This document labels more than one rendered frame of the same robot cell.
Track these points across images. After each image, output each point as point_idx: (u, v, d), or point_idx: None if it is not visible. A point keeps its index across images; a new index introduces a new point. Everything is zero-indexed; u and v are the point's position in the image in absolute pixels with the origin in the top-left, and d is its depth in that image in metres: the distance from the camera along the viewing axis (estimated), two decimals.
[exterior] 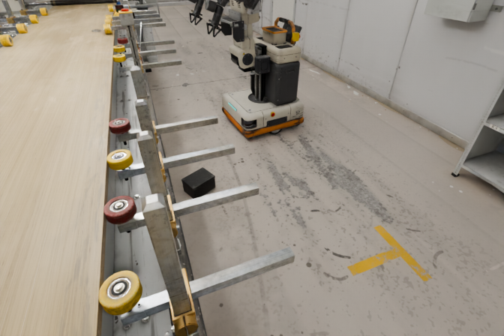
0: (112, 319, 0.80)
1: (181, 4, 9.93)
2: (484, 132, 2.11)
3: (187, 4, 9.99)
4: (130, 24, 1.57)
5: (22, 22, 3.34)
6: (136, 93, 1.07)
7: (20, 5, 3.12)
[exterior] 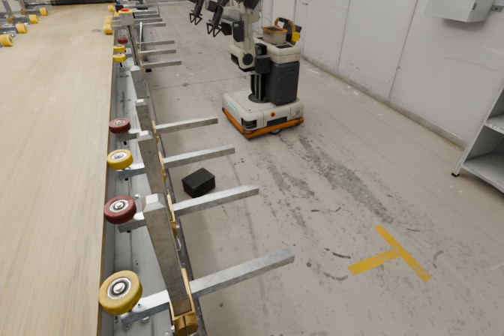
0: (112, 319, 0.80)
1: (181, 4, 9.93)
2: (484, 132, 2.11)
3: (187, 4, 9.99)
4: (130, 24, 1.57)
5: (22, 22, 3.34)
6: (136, 93, 1.07)
7: (20, 5, 3.12)
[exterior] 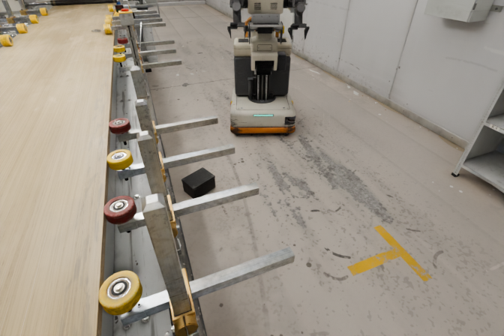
0: (112, 319, 0.80)
1: (181, 4, 9.93)
2: (484, 132, 2.11)
3: (187, 4, 9.99)
4: (130, 24, 1.57)
5: (22, 22, 3.34)
6: (136, 93, 1.07)
7: (20, 5, 3.12)
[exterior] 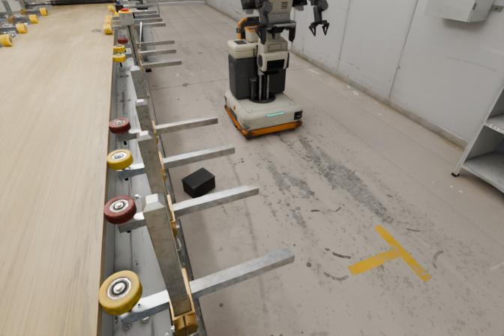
0: (112, 319, 0.80)
1: (181, 4, 9.93)
2: (484, 132, 2.11)
3: (187, 4, 9.99)
4: (130, 24, 1.57)
5: (22, 22, 3.34)
6: (136, 93, 1.07)
7: (20, 5, 3.12)
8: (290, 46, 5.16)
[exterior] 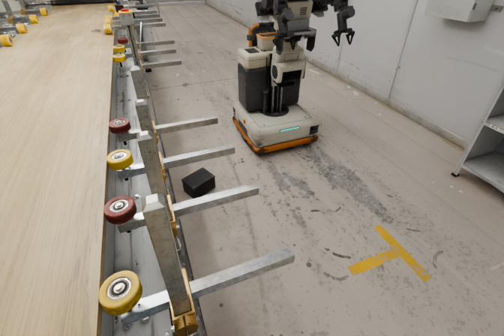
0: (112, 319, 0.80)
1: (181, 4, 9.93)
2: (484, 132, 2.11)
3: (187, 4, 9.99)
4: (130, 24, 1.57)
5: (22, 22, 3.34)
6: (136, 93, 1.07)
7: (20, 5, 3.12)
8: None
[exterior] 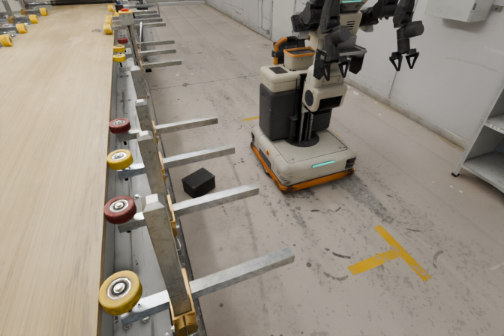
0: (112, 319, 0.80)
1: (181, 4, 9.93)
2: (484, 132, 2.11)
3: (187, 4, 9.99)
4: (130, 24, 1.57)
5: (22, 22, 3.34)
6: (136, 93, 1.07)
7: (20, 5, 3.12)
8: None
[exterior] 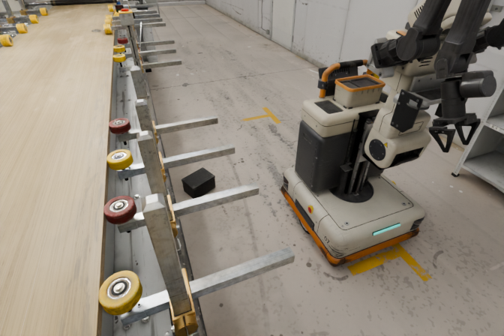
0: (112, 319, 0.80)
1: (181, 4, 9.93)
2: (484, 132, 2.11)
3: (187, 4, 9.99)
4: (130, 24, 1.57)
5: (22, 22, 3.34)
6: (136, 93, 1.07)
7: (20, 5, 3.12)
8: (290, 46, 5.16)
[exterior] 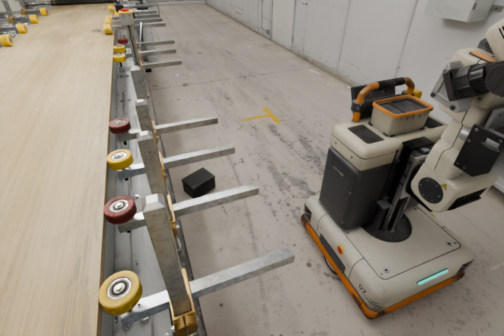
0: (112, 319, 0.80)
1: (181, 4, 9.93)
2: None
3: (187, 4, 9.99)
4: (130, 24, 1.57)
5: (22, 22, 3.34)
6: (136, 93, 1.07)
7: (20, 5, 3.12)
8: (290, 46, 5.16)
